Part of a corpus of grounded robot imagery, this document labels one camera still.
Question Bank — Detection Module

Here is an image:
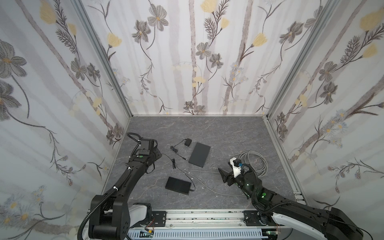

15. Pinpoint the black ribbed network switch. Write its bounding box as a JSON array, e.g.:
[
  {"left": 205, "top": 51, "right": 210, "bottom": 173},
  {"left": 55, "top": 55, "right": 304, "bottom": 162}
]
[{"left": 165, "top": 177, "right": 192, "bottom": 195}]

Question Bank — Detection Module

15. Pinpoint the black power adapter with plug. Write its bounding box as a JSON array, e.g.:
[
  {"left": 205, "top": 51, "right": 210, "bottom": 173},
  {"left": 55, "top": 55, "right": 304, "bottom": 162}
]
[{"left": 160, "top": 152, "right": 196, "bottom": 193}]

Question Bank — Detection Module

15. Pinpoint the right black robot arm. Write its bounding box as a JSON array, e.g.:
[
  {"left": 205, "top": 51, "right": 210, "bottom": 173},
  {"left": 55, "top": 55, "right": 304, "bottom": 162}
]
[{"left": 218, "top": 164, "right": 364, "bottom": 240}]

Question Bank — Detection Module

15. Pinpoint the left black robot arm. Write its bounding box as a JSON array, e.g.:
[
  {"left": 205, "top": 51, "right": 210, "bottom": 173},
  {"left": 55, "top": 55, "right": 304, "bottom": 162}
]
[{"left": 77, "top": 133, "right": 162, "bottom": 240}]

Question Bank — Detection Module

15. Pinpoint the grey coiled ethernet cable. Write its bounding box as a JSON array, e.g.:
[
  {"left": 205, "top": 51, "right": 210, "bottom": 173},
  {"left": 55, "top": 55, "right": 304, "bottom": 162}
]
[{"left": 230, "top": 149, "right": 269, "bottom": 178}]

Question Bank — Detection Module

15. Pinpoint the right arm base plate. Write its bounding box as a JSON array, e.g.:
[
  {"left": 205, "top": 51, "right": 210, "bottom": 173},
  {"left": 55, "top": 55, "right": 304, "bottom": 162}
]
[{"left": 243, "top": 210, "right": 269, "bottom": 227}]

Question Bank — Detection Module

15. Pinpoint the black power adapter with cable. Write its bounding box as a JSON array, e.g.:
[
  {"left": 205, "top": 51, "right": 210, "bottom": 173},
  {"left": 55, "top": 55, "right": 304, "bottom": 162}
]
[{"left": 169, "top": 138, "right": 193, "bottom": 161}]

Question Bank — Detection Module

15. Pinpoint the aluminium mounting rail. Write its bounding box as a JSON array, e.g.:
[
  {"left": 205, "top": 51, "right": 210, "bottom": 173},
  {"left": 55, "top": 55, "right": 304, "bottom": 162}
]
[{"left": 129, "top": 205, "right": 288, "bottom": 230}]

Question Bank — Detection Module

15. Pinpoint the white slotted cable duct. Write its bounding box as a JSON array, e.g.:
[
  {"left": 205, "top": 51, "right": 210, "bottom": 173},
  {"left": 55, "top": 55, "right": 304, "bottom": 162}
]
[{"left": 126, "top": 229, "right": 268, "bottom": 240}]

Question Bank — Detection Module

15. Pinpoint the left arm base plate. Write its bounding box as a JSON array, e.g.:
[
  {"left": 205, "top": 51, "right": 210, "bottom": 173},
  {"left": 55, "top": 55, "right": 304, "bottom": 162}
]
[{"left": 145, "top": 211, "right": 167, "bottom": 229}]

